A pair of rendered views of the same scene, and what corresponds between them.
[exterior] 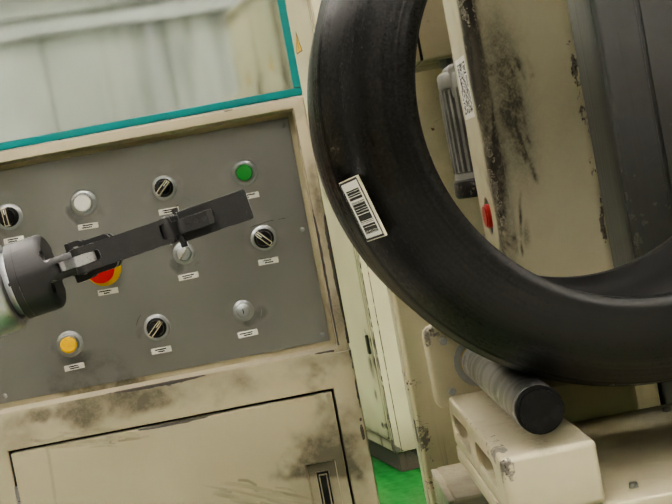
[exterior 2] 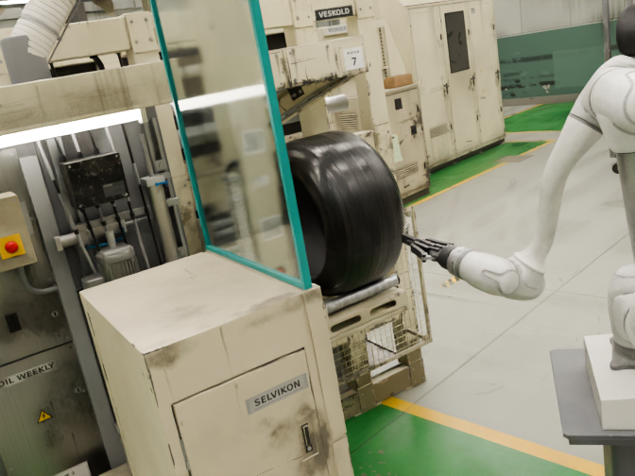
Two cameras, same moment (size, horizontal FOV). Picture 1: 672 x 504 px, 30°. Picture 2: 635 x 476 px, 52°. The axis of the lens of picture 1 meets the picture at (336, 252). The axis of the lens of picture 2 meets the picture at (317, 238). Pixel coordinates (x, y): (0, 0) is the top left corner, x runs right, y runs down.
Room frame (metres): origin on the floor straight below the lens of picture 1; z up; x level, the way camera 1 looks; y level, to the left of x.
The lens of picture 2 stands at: (2.39, 1.72, 1.74)
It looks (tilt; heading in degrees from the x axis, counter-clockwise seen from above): 16 degrees down; 242
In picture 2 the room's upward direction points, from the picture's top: 10 degrees counter-clockwise
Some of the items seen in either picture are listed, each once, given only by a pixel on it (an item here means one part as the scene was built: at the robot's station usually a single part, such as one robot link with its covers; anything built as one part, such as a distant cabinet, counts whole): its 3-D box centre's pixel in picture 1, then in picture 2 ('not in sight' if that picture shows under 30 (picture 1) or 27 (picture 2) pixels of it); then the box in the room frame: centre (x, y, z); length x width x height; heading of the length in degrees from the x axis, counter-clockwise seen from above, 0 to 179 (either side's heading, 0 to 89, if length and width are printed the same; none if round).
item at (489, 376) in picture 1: (505, 381); (358, 294); (1.29, -0.15, 0.90); 0.35 x 0.05 x 0.05; 2
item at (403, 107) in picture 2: not in sight; (381, 148); (-1.66, -4.17, 0.62); 0.91 x 0.58 x 1.25; 15
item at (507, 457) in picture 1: (516, 442); (360, 311); (1.29, -0.15, 0.84); 0.36 x 0.09 x 0.06; 2
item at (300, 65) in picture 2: not in sight; (286, 68); (1.18, -0.59, 1.71); 0.61 x 0.25 x 0.15; 2
